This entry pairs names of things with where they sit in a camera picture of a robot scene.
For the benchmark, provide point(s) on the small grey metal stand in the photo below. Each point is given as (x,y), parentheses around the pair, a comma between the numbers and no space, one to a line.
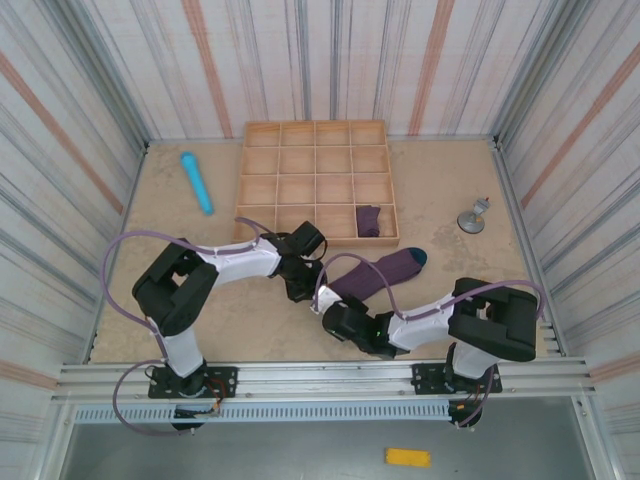
(470,222)

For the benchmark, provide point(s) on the yellow block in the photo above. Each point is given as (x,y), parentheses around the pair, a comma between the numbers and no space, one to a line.
(407,458)

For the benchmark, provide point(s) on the aluminium mounting rail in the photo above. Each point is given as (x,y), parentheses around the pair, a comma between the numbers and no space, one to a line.
(325,377)

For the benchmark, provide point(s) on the purple ribbed sock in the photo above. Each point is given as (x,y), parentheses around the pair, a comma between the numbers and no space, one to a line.
(385,272)
(367,221)

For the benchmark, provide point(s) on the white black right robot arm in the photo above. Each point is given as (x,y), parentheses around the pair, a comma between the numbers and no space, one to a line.
(420,325)

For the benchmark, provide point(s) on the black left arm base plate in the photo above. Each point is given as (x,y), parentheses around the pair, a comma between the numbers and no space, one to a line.
(225,382)

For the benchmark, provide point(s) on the wooden compartment tray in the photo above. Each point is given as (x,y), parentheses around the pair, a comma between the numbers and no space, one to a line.
(300,175)

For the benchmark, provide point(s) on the light blue plastic tube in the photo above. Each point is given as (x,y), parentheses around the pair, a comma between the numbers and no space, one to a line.
(196,182)

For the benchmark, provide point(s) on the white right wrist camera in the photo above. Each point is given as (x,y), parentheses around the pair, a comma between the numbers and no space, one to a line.
(327,299)

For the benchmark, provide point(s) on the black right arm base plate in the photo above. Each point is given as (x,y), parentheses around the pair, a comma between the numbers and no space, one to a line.
(425,380)

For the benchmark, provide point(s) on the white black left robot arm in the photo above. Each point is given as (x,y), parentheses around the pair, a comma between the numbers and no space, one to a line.
(240,262)

